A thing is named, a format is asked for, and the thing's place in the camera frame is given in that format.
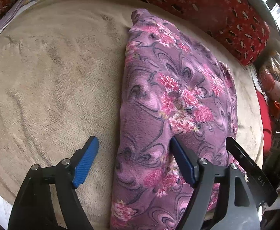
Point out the beige fleece blanket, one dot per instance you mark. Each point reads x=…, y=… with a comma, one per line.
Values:
x=61, y=73

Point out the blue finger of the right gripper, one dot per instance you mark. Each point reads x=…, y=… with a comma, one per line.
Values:
x=262, y=190

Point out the red cloth at right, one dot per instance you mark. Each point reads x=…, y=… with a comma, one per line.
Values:
x=266, y=122

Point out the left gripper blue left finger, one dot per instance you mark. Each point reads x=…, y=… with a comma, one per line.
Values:
x=33, y=208

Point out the purple floral garment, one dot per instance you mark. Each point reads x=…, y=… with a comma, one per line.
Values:
x=172, y=86

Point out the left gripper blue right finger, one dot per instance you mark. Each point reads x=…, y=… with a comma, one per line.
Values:
x=235, y=207

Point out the doll in plastic wrap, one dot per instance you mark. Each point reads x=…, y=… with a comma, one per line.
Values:
x=269, y=76

